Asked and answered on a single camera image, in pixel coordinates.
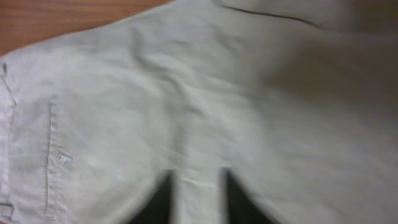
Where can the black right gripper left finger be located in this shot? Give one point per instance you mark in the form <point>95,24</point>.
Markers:
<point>159,207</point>

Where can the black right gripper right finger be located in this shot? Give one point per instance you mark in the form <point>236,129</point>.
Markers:
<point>238,207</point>

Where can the light khaki shorts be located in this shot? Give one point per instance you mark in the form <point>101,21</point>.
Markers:
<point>297,98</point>

